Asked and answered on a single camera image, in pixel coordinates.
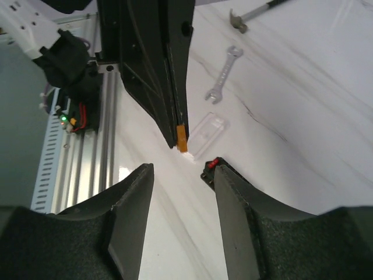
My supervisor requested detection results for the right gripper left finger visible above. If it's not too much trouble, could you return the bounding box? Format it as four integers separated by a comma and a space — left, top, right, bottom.
1, 164, 154, 279

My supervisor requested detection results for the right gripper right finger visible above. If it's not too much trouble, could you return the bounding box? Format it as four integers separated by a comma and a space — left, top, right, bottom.
214, 166, 372, 279

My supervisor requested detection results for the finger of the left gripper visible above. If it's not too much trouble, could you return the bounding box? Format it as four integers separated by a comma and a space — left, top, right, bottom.
158, 1, 195, 145
97, 1, 177, 148

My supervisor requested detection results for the orange blade fuse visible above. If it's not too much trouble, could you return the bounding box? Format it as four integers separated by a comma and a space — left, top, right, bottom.
177, 124, 188, 153

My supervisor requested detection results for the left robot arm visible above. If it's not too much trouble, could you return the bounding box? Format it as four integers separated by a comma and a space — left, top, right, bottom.
1, 1, 195, 152

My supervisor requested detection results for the clear plastic fuse box cover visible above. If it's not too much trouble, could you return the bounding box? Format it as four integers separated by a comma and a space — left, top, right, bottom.
188, 112, 229, 161

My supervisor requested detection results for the silver open-end wrench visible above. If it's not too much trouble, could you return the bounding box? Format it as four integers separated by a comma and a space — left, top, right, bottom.
205, 45, 244, 104

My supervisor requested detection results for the claw hammer black handle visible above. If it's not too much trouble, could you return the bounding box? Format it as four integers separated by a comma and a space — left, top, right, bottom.
229, 0, 287, 34

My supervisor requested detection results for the white slotted cable duct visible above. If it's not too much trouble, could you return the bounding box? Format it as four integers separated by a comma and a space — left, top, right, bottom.
30, 115, 69, 214

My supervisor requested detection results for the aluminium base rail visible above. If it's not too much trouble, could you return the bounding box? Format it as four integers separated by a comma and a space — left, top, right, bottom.
52, 14, 123, 215

